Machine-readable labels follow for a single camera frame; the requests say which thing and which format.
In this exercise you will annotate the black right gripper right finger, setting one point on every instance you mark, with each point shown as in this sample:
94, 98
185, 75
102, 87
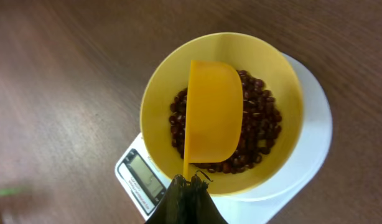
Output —
200, 206

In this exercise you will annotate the yellow plastic bowl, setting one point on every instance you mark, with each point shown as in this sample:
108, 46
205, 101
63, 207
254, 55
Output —
244, 52

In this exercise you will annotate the white digital kitchen scale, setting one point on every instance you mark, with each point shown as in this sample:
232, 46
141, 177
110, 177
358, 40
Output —
264, 202

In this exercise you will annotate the red beans in bowl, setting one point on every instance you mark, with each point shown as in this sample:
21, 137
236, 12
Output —
259, 130

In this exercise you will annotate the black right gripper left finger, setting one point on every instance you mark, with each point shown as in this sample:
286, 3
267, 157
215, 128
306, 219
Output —
171, 209

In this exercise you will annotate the yellow measuring scoop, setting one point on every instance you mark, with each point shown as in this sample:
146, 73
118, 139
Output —
214, 113

